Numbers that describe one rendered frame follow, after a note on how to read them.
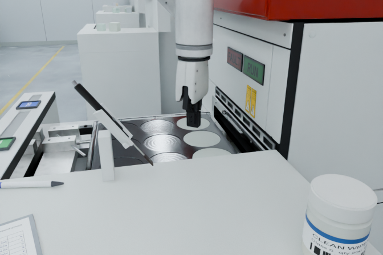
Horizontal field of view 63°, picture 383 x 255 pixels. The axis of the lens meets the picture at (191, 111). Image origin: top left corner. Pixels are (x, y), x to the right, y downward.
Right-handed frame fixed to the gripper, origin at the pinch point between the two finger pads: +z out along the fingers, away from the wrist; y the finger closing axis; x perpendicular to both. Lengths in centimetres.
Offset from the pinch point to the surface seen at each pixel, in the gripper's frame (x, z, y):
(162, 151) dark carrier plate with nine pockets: -6.1, 7.9, 5.2
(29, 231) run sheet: -5.9, 1.1, 43.6
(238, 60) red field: 6.8, -12.5, -14.2
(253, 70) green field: 12.7, -12.1, -5.9
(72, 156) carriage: -27.7, 10.0, 13.4
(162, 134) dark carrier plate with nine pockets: -11.1, 8.0, -3.7
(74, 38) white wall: -570, 84, -569
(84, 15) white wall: -546, 28, -586
